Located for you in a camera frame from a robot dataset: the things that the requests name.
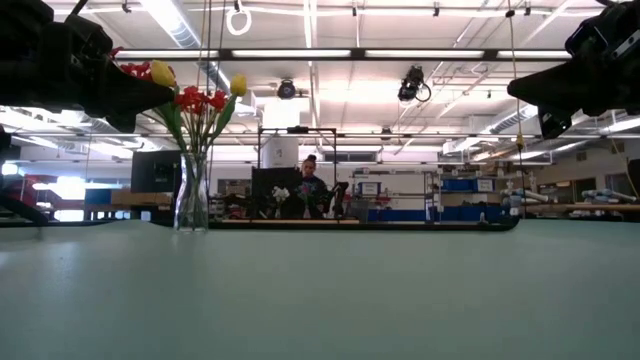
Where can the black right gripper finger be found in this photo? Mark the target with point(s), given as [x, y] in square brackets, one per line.
[555, 125]
[555, 90]

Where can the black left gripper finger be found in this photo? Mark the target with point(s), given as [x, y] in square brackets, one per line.
[135, 92]
[125, 122]

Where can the clear glass vase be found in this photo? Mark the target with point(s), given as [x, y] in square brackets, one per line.
[191, 210]

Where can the small vase white flowers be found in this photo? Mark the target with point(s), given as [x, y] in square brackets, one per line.
[280, 194]

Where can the small vase purple flowers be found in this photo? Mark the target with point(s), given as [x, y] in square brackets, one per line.
[306, 191]

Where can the black monitor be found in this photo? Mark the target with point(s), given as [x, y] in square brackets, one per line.
[155, 170]

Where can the brown cardboard box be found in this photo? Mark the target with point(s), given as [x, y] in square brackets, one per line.
[140, 198]

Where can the wooden background workbench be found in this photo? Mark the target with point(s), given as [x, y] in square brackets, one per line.
[575, 206]

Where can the pale background robot arms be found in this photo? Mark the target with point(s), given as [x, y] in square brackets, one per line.
[607, 196]

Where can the blue storage bins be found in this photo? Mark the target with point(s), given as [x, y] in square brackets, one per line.
[455, 185]

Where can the black overhead beam with lights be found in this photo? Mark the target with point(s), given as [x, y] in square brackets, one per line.
[425, 53]

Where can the blue crate row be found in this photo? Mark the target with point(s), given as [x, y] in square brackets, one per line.
[450, 214]

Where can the round black ceiling device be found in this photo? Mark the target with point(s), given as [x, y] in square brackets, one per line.
[286, 89]

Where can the black panel screen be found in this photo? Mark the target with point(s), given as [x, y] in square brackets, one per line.
[270, 180]

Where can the white cylinder tank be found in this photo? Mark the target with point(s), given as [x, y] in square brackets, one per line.
[280, 152]

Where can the white sign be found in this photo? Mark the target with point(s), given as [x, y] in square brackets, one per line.
[369, 188]

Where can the person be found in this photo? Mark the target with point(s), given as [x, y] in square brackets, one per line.
[312, 192]

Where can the black overhead camera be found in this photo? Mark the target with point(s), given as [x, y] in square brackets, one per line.
[411, 82]

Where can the black metal frame stand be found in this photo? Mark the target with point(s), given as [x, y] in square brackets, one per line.
[297, 129]

